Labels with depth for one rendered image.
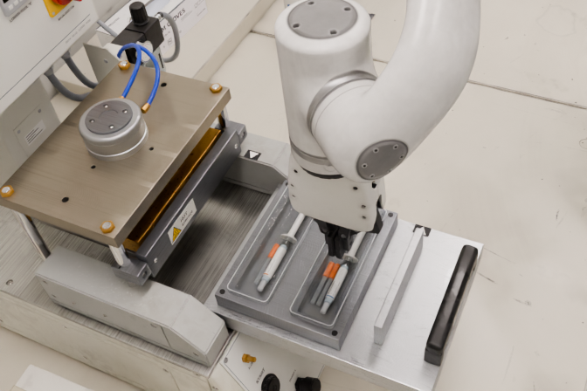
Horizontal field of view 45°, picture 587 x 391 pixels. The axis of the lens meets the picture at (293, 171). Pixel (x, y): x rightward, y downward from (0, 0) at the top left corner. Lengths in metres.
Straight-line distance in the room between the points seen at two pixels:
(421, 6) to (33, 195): 0.53
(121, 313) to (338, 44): 0.47
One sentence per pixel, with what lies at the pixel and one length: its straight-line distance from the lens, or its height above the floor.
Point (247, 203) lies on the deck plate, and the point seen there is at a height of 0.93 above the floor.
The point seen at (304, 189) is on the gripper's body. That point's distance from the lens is 0.75.
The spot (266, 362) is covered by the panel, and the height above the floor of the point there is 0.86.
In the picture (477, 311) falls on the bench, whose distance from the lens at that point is 1.14.
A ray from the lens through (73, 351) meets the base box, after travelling 1.13.
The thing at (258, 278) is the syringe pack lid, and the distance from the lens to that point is 0.86.
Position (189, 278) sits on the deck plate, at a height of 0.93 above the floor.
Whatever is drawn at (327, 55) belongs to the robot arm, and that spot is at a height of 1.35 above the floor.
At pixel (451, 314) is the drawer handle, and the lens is 0.83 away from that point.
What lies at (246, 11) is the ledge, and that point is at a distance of 1.64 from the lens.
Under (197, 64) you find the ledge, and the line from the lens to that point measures 1.52.
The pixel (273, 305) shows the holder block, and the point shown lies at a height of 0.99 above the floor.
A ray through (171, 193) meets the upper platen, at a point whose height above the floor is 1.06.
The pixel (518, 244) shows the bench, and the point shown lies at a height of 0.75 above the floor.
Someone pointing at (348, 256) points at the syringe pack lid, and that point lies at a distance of 0.87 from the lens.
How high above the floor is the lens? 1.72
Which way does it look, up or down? 47 degrees down
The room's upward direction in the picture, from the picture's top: 8 degrees counter-clockwise
